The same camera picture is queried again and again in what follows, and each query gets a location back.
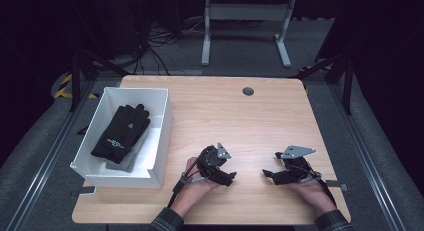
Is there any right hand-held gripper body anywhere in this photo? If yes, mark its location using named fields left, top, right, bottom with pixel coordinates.
left=280, top=144, right=321, bottom=185

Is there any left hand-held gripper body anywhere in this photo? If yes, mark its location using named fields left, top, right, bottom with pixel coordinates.
left=197, top=142, right=232, bottom=179

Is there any white box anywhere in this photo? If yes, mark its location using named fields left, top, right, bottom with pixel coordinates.
left=69, top=86, right=174, bottom=189

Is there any black glove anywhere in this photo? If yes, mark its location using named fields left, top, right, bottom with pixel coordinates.
left=90, top=104, right=152, bottom=165

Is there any person's right hand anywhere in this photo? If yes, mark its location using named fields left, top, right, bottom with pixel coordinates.
left=288, top=161, right=338, bottom=218

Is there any person's left hand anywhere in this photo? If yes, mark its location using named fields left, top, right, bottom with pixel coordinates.
left=170, top=157, right=221, bottom=219

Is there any black metal stand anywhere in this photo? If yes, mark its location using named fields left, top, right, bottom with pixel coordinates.
left=289, top=47, right=355, bottom=116
left=68, top=47, right=131, bottom=113

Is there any yellow black floor tape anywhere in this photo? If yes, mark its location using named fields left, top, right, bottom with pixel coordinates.
left=53, top=73, right=100, bottom=100

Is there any right hand-held gripper cable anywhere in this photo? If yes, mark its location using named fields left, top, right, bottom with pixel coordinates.
left=313, top=175, right=338, bottom=206

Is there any grey table edge bracket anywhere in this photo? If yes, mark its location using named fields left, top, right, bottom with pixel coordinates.
left=325, top=179, right=350, bottom=192

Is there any metal floor rail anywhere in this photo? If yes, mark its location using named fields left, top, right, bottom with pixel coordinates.
left=328, top=83, right=409, bottom=231
left=4, top=79, right=101, bottom=231

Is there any bundle of black cables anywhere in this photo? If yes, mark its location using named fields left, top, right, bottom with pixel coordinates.
left=126, top=0, right=208, bottom=75

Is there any white metal desk frame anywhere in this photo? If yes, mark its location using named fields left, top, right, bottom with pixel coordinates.
left=200, top=0, right=297, bottom=69

